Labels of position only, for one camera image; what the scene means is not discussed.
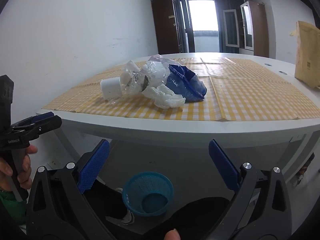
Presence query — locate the white foam block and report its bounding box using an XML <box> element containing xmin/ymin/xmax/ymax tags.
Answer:
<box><xmin>100</xmin><ymin>77</ymin><xmax>122</xmax><ymax>100</ymax></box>

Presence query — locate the clear crinkled plastic wrap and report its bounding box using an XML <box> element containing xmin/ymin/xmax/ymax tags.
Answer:
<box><xmin>107</xmin><ymin>54</ymin><xmax>179</xmax><ymax>101</ymax></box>

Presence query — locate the white plastic bag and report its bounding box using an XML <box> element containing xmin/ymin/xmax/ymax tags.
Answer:
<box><xmin>142</xmin><ymin>84</ymin><xmax>186</xmax><ymax>109</ymax></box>

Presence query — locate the blue plastic packaging bag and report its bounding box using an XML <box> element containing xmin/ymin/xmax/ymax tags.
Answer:
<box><xmin>165</xmin><ymin>64</ymin><xmax>207</xmax><ymax>102</ymax></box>

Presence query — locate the blue plastic trash basket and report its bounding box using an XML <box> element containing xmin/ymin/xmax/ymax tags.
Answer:
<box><xmin>122</xmin><ymin>171</ymin><xmax>174</xmax><ymax>217</ymax></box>

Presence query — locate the person's left hand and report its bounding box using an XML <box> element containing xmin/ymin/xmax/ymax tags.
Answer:
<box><xmin>0</xmin><ymin>145</ymin><xmax>38</xmax><ymax>192</ymax></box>

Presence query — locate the person's right hand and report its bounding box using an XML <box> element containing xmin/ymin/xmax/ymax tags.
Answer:
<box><xmin>164</xmin><ymin>229</ymin><xmax>181</xmax><ymax>240</ymax></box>

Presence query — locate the white sneaker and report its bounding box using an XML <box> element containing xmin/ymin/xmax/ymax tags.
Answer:
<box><xmin>115</xmin><ymin>187</ymin><xmax>135</xmax><ymax>225</ymax></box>

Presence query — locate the yellow checkered tablecloth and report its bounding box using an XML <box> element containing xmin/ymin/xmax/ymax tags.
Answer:
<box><xmin>46</xmin><ymin>57</ymin><xmax>319</xmax><ymax>121</ymax></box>

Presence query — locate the brown paper bag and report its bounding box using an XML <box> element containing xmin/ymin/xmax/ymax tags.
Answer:
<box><xmin>290</xmin><ymin>21</ymin><xmax>320</xmax><ymax>89</ymax></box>

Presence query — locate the glass door wooden cabinet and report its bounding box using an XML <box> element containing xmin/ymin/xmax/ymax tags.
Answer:
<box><xmin>240</xmin><ymin>1</ymin><xmax>269</xmax><ymax>57</ymax></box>

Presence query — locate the dark wooden wardrobe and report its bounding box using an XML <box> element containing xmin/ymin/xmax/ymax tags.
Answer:
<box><xmin>151</xmin><ymin>0</ymin><xmax>183</xmax><ymax>55</ymax></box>

